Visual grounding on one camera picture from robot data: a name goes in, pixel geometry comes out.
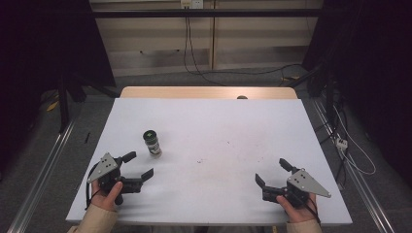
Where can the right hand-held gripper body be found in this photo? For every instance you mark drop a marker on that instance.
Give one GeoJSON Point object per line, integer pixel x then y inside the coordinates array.
{"type": "Point", "coordinates": [306, 184]}

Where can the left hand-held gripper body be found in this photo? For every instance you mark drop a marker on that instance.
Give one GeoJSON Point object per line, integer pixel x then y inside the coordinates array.
{"type": "Point", "coordinates": [105, 166]}

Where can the person's right hand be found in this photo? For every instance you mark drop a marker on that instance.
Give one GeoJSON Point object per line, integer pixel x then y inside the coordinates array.
{"type": "Point", "coordinates": [298, 212]}

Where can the person's left hand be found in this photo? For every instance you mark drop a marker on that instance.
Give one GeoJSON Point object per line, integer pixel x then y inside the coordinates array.
{"type": "Point", "coordinates": [107, 199]}

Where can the spice jar with black lid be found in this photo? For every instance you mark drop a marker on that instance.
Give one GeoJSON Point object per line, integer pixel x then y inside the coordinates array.
{"type": "Point", "coordinates": [152, 144]}

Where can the small black floor piece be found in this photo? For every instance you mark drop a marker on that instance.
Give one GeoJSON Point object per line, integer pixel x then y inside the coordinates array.
{"type": "Point", "coordinates": [86, 137]}

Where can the white power strip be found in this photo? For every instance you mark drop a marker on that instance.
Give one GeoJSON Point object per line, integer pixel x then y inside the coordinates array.
{"type": "Point", "coordinates": [341, 143]}

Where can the white table cover board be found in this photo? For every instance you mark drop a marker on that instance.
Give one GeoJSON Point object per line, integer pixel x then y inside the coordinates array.
{"type": "Point", "coordinates": [210, 136]}

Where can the black metal stand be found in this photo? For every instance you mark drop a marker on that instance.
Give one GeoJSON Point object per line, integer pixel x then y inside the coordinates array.
{"type": "Point", "coordinates": [63, 103]}
{"type": "Point", "coordinates": [319, 82]}

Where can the small dark round knob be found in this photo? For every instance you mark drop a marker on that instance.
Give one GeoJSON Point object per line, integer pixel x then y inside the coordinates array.
{"type": "Point", "coordinates": [242, 97]}

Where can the wooden table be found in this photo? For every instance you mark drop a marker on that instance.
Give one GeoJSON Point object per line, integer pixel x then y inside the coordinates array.
{"type": "Point", "coordinates": [194, 92]}

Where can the black horizontal metal bar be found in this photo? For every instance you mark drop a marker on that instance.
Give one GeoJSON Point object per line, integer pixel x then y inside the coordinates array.
{"type": "Point", "coordinates": [207, 13]}

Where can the metal floor rail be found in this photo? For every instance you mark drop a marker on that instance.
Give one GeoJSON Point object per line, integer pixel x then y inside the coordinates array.
{"type": "Point", "coordinates": [40, 178]}
{"type": "Point", "coordinates": [359, 184]}

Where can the white wall socket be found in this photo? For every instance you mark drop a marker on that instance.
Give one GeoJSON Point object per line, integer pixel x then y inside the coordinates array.
{"type": "Point", "coordinates": [191, 3]}

